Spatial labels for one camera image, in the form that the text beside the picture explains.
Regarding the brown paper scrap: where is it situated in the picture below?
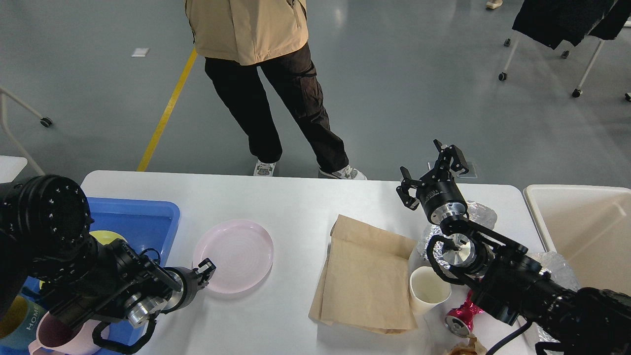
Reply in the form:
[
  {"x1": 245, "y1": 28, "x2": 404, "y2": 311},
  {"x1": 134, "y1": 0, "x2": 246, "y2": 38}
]
[{"x1": 442, "y1": 334, "x2": 488, "y2": 355}]

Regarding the black jacket on chair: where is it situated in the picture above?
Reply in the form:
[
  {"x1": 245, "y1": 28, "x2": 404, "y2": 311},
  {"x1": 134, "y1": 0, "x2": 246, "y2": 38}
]
[{"x1": 512, "y1": 0, "x2": 631, "y2": 49}]

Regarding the crushed pink can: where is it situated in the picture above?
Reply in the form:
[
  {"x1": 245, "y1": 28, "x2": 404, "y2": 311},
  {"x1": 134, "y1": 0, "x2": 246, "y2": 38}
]
[{"x1": 444, "y1": 290, "x2": 485, "y2": 338}]

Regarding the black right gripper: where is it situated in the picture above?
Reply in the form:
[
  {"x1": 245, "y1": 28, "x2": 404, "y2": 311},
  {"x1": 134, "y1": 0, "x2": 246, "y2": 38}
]
[{"x1": 396, "y1": 139, "x2": 470, "y2": 225}]

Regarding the yellow plate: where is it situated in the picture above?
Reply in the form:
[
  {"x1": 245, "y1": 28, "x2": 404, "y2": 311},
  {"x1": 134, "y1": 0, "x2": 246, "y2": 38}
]
[{"x1": 90, "y1": 231, "x2": 127, "y2": 245}]

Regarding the pink mug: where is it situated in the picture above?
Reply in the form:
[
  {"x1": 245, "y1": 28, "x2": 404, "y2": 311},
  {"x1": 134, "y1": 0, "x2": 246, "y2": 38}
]
[{"x1": 28, "y1": 312, "x2": 101, "y2": 355}]

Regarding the pink plate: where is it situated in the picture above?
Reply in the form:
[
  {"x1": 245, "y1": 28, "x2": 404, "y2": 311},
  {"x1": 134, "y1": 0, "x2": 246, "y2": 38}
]
[{"x1": 192, "y1": 219, "x2": 274, "y2": 294}]

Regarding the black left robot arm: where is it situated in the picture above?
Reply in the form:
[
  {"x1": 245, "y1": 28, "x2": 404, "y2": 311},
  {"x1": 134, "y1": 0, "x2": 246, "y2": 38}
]
[{"x1": 0, "y1": 175, "x2": 216, "y2": 355}]

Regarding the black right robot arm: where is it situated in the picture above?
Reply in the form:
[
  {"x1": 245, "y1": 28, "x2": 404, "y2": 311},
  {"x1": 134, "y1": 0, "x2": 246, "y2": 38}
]
[{"x1": 396, "y1": 140, "x2": 631, "y2": 355}]

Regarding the person in beige jacket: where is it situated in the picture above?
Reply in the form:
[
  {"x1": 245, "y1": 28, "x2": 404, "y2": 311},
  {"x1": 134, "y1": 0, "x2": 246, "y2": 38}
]
[{"x1": 183, "y1": 0, "x2": 366, "y2": 180}]

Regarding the teal mug with yellow inside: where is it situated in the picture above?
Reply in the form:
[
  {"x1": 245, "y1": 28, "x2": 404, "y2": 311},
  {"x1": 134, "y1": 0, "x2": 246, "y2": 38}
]
[{"x1": 0, "y1": 296, "x2": 47, "y2": 351}]

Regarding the brown paper bag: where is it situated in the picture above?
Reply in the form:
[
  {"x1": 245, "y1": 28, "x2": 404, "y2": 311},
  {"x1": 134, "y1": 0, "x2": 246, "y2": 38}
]
[{"x1": 309, "y1": 215, "x2": 418, "y2": 334}]

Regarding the white paper cup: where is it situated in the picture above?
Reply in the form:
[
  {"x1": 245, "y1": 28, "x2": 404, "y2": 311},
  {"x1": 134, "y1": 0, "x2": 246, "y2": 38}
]
[{"x1": 409, "y1": 266, "x2": 451, "y2": 316}]

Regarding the person in blue jeans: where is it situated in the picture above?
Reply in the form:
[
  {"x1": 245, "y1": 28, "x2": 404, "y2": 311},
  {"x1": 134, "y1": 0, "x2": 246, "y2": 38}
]
[{"x1": 486, "y1": 0, "x2": 503, "y2": 10}]

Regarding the crumpled aluminium foil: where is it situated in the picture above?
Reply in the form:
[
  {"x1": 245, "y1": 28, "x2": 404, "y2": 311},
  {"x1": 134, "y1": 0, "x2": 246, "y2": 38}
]
[{"x1": 416, "y1": 200, "x2": 498, "y2": 264}]

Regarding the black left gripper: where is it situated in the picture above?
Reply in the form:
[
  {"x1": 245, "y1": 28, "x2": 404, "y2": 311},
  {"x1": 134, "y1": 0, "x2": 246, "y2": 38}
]
[{"x1": 163, "y1": 258, "x2": 216, "y2": 312}]

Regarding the white rolling table left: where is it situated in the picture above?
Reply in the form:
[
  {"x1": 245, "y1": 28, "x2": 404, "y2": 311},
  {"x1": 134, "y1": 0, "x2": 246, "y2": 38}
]
[{"x1": 0, "y1": 85, "x2": 54, "y2": 176}]

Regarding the white office chair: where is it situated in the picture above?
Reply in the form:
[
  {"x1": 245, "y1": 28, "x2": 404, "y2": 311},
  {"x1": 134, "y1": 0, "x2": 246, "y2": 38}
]
[{"x1": 491, "y1": 30, "x2": 630, "y2": 107}]

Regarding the beige plastic bin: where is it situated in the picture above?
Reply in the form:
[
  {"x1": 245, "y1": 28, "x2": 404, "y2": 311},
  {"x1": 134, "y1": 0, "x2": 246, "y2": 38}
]
[{"x1": 524, "y1": 184, "x2": 631, "y2": 294}]

